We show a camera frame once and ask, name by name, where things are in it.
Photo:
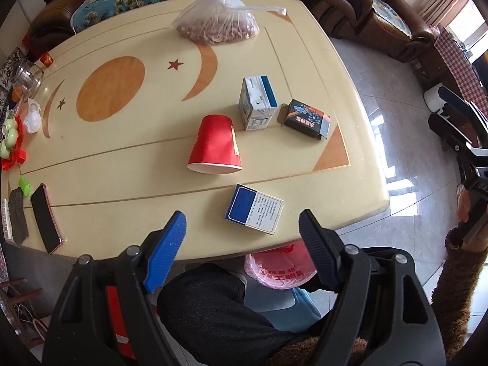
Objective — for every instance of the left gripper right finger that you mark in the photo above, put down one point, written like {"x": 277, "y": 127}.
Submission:
{"x": 381, "y": 315}

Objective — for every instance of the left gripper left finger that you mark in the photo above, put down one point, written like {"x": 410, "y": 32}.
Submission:
{"x": 80, "y": 330}

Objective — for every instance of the blue white box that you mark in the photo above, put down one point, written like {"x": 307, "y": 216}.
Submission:
{"x": 253, "y": 209}

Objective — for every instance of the white blue milk carton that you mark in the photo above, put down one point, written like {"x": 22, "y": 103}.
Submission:
{"x": 257, "y": 103}

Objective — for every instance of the brown fuzzy sleeve forearm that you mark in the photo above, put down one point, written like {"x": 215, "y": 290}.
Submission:
{"x": 452, "y": 298}

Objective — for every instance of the person right hand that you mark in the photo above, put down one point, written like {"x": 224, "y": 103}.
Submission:
{"x": 464, "y": 204}

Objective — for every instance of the red plastic stool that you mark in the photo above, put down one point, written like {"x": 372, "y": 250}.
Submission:
{"x": 118, "y": 324}

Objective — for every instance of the checkered cloth side table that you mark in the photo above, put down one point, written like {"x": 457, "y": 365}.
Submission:
{"x": 461, "y": 70}

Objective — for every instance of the white appliance on floor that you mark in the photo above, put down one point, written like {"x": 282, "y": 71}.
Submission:
{"x": 432, "y": 99}

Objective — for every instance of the black trousers leg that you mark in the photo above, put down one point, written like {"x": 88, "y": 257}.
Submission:
{"x": 203, "y": 310}

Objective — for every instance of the smartphone pink case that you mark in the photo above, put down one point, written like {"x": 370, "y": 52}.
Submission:
{"x": 45, "y": 220}

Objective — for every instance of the beige curtain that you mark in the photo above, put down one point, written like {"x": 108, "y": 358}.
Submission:
{"x": 439, "y": 13}

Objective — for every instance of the green small clip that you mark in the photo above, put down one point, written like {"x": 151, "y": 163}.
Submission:
{"x": 24, "y": 186}

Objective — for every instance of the black small box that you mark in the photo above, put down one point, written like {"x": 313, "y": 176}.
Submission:
{"x": 307, "y": 120}

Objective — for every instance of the red paper cup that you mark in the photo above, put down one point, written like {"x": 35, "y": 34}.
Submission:
{"x": 215, "y": 151}

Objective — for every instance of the green fruits red tray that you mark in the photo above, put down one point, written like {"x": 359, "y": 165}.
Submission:
{"x": 12, "y": 152}

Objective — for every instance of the crumpled clear plastic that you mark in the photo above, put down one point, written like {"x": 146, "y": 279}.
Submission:
{"x": 32, "y": 120}

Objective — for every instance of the glass jar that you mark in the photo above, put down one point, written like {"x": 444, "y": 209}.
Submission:
{"x": 27, "y": 81}

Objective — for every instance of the small red cap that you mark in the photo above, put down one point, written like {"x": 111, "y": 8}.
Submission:
{"x": 46, "y": 59}

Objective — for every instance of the plastic bag of peanuts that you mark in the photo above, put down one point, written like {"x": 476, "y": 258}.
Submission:
{"x": 214, "y": 22}

